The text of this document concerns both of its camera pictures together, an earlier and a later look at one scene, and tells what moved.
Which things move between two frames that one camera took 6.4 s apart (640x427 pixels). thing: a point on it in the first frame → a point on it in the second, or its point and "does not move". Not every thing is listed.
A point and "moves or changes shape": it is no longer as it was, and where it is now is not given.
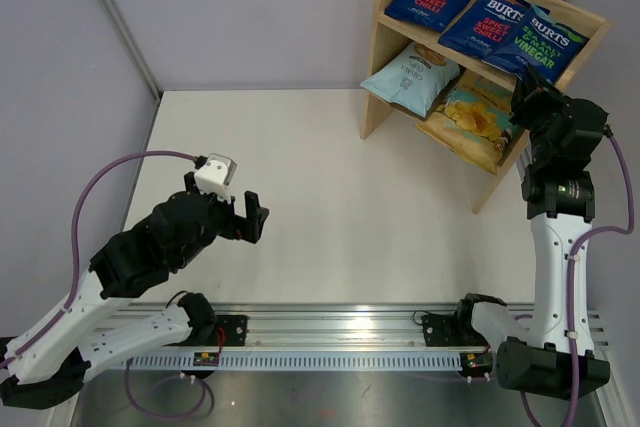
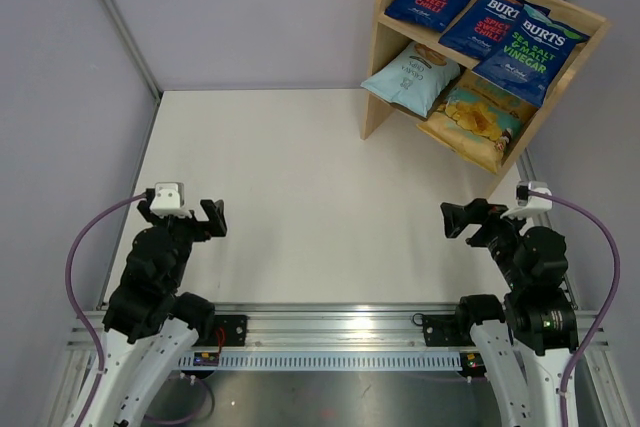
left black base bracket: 232,330 does not move
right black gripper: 532,96 → 456,218
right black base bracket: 451,331 does not move
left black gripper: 249,227 → 214,227
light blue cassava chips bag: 413,78 does not move
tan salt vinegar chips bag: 475,119 does not move
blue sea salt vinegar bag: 548,44 moves or changes shape
